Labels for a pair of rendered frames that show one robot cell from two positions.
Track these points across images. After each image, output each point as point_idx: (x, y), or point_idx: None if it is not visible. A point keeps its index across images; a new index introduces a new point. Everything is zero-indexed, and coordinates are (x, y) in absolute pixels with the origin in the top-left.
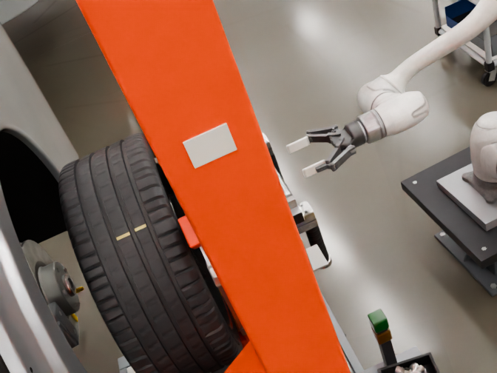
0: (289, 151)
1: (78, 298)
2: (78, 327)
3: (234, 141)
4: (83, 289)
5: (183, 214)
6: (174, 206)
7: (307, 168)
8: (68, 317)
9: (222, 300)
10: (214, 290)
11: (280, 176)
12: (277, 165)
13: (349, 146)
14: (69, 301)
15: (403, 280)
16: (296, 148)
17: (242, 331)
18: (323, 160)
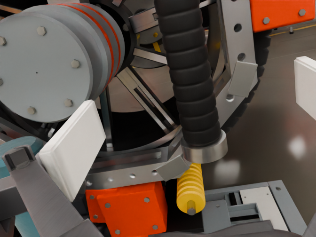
0: (296, 90)
1: (151, 40)
2: (156, 66)
3: None
4: (154, 35)
5: (218, 53)
6: (219, 33)
7: (78, 108)
8: (147, 47)
9: (122, 150)
10: (142, 143)
11: (180, 100)
12: (173, 56)
13: None
14: (126, 25)
15: None
16: (312, 103)
17: None
18: (46, 148)
